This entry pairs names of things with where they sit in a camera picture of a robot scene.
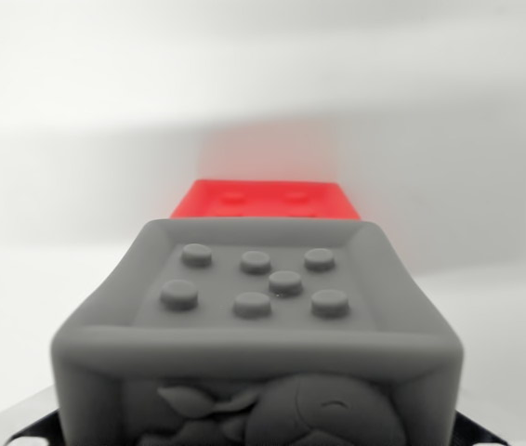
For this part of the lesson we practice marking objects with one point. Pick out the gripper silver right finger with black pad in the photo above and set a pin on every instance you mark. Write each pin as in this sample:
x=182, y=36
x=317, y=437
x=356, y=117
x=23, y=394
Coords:
x=477, y=429

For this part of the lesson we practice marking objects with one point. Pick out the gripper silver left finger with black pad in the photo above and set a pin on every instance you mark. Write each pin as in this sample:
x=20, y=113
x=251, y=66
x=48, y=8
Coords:
x=30, y=425

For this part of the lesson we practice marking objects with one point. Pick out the red rubber cube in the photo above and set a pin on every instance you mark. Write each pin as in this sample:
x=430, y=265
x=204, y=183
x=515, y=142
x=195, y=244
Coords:
x=267, y=200

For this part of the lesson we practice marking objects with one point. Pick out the grey rubber cube with studs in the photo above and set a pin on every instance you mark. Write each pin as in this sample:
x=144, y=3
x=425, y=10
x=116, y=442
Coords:
x=258, y=334

